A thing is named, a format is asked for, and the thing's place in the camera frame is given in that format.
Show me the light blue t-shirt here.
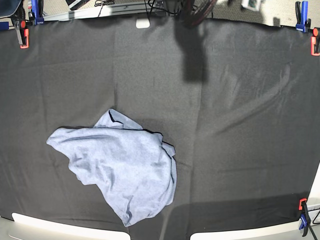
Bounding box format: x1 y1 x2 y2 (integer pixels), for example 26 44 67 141
46 109 177 227

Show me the black table cloth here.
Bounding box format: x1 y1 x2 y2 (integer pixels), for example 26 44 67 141
0 17 320 240

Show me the blue clamp top left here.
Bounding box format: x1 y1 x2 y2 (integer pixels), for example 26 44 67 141
28 0 45 25

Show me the orange clamp top left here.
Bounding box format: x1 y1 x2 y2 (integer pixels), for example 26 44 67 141
14 20 29 49

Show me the blue clamp top right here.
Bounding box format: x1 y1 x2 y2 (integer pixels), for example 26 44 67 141
295 0 311 33

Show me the orange blue clamp bottom right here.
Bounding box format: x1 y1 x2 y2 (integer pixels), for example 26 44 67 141
298 198 311 237

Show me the orange clamp top right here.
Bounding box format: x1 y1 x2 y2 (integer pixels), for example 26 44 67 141
311 27 320 56

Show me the aluminium rail behind table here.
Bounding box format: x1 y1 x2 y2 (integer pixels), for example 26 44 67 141
43 1 151 22

